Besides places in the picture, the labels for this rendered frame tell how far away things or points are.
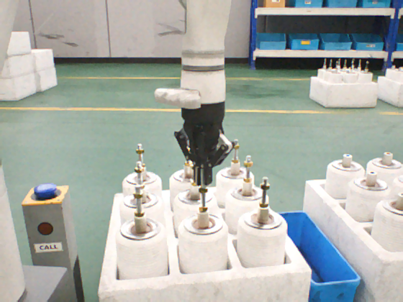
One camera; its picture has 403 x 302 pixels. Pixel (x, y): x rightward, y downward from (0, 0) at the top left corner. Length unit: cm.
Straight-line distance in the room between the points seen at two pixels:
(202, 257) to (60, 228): 27
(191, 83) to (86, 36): 566
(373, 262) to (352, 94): 225
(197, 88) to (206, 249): 29
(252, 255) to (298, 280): 10
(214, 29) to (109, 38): 556
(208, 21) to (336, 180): 61
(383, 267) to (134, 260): 48
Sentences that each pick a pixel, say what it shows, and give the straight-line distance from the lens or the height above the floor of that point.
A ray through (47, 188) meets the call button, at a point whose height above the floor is 33.
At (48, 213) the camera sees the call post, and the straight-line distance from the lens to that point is 72.
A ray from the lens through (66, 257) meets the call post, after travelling 77.
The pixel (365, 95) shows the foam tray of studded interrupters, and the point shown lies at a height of 9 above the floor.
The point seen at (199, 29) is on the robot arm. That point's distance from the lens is 58.
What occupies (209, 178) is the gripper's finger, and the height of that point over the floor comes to 35.
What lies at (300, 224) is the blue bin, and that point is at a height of 8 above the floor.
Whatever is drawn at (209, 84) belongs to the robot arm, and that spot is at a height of 52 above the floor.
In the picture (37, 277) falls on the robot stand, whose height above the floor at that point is 30.
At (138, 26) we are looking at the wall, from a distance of 599.
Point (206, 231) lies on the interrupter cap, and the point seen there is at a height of 25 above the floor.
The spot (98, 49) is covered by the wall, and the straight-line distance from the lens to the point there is 618.
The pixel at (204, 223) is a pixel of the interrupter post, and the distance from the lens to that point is 70.
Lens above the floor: 62
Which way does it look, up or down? 19 degrees down
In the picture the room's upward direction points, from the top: straight up
